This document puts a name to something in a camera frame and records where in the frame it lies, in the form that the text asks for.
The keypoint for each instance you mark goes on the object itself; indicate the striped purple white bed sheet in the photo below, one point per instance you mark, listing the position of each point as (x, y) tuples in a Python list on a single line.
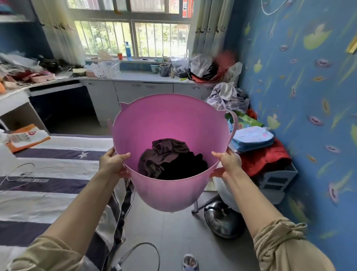
[(50, 189)]

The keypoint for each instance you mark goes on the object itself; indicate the person's left forearm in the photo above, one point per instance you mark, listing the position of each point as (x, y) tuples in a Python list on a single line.
[(83, 206)]

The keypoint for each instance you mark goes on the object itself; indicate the white bowl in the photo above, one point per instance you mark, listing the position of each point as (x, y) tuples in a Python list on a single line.
[(79, 71)]

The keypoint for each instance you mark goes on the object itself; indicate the green patterned bag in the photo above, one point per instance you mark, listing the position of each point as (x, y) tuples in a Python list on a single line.
[(244, 119)]

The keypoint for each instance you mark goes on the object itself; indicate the small green white cup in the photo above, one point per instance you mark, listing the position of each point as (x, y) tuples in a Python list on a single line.
[(154, 68)]

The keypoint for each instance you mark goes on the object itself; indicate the pile of clothes and bags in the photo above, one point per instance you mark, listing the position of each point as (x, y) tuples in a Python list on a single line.
[(209, 67)]

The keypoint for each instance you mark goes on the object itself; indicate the folded light blue towels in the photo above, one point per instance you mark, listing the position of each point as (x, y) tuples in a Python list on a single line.
[(252, 138)]

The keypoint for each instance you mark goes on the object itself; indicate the person's shoe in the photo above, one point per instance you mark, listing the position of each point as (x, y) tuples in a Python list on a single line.
[(190, 263)]

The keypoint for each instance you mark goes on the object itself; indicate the red quilted cloth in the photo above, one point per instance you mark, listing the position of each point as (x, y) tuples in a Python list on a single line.
[(265, 157)]

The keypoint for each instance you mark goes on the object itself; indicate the clutter pile on desk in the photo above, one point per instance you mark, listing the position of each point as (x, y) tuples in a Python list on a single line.
[(16, 69)]

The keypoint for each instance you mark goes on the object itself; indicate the pink tray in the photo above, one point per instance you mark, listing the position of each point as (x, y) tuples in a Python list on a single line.
[(42, 77)]

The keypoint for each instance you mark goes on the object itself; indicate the window with metal bars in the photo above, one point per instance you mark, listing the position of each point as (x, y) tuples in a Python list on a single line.
[(134, 28)]

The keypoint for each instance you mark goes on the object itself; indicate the dark brown garment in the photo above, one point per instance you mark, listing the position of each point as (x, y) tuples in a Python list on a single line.
[(160, 158)]

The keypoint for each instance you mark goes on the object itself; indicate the black garment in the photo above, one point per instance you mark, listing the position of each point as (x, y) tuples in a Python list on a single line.
[(186, 167)]

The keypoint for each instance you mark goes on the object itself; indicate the dark pen holder cup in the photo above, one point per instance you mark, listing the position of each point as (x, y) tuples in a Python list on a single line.
[(164, 69)]

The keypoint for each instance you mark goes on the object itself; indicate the person's right forearm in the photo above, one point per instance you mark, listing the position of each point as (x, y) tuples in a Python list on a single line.
[(251, 201)]

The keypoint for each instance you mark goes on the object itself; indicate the grey crumpled cloth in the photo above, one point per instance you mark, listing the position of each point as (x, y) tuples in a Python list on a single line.
[(227, 97)]

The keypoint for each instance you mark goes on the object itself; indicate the grey desk cabinet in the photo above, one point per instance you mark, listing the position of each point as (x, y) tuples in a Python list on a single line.
[(111, 92)]

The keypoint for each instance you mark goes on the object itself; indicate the pink plastic laundry bucket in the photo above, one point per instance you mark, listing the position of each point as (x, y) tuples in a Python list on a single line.
[(156, 192)]

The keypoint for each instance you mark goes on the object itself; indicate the blue plastic bottle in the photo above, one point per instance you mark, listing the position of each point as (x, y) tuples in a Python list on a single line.
[(128, 52)]

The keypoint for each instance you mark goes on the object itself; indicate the person's right hand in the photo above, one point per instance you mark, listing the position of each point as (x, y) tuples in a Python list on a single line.
[(229, 164)]

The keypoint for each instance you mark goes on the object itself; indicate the white plastic basket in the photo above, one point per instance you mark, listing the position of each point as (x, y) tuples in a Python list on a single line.
[(103, 68)]

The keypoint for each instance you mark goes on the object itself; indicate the cream curtain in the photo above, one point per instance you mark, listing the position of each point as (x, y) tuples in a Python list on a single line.
[(60, 30), (209, 25)]

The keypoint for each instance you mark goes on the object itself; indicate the person's right thumb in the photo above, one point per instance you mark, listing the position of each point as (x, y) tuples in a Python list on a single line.
[(217, 155)]

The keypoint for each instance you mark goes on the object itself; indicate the white plastic drawer unit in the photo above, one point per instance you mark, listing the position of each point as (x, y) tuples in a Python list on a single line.
[(279, 181)]

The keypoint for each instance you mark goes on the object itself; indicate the person's left thumb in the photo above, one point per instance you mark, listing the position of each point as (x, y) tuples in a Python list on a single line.
[(122, 158)]

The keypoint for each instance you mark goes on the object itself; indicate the orange white plastic bag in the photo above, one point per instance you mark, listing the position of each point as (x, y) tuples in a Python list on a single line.
[(26, 137)]

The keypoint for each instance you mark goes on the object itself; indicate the person's left hand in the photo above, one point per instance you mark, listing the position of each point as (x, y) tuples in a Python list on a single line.
[(110, 165)]

